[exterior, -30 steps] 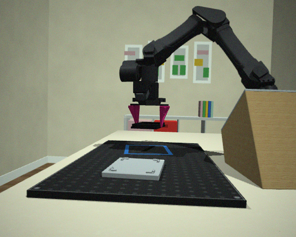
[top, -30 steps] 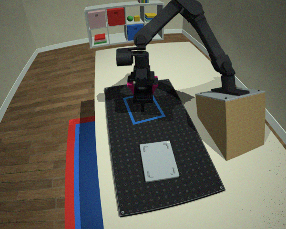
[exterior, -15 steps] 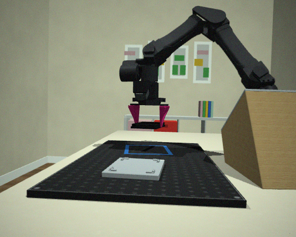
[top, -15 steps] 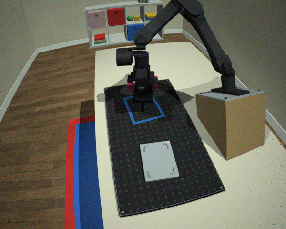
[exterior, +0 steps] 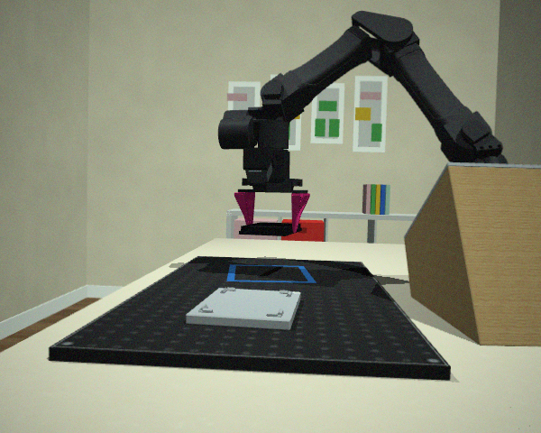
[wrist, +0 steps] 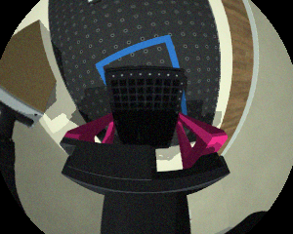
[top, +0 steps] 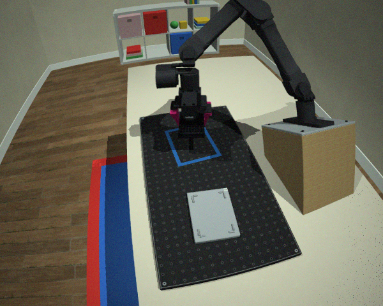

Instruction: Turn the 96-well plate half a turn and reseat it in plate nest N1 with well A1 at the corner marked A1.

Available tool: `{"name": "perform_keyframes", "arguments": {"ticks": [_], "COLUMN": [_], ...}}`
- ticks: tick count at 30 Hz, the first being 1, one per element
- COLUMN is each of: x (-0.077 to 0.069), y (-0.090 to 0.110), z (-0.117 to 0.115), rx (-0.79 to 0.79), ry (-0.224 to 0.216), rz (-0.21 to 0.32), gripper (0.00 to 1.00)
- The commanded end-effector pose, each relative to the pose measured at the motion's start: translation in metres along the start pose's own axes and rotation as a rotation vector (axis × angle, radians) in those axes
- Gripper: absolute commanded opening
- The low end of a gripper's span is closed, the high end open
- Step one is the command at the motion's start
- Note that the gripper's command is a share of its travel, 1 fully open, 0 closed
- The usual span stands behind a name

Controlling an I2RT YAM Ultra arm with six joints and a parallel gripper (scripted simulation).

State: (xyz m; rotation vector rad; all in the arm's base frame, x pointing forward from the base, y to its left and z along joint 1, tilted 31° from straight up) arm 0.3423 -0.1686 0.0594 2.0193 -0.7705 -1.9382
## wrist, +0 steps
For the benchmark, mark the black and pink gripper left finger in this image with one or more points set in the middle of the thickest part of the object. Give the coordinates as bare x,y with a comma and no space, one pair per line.
88,131

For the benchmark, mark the blue tape outline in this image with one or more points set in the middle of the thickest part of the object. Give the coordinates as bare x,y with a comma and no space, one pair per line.
134,48

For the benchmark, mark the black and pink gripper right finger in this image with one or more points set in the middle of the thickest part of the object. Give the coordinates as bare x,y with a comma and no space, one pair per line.
209,139

